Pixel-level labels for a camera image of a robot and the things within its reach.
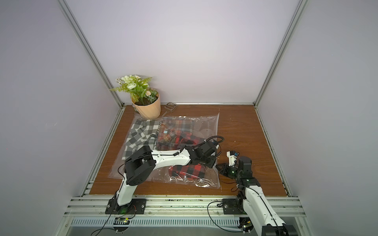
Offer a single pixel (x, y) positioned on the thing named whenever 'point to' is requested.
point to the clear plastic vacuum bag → (206, 126)
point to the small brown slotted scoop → (170, 107)
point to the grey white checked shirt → (142, 133)
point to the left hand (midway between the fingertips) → (217, 161)
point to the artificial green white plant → (137, 87)
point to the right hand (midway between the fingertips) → (218, 160)
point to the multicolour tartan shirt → (175, 133)
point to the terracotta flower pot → (151, 108)
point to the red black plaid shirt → (196, 169)
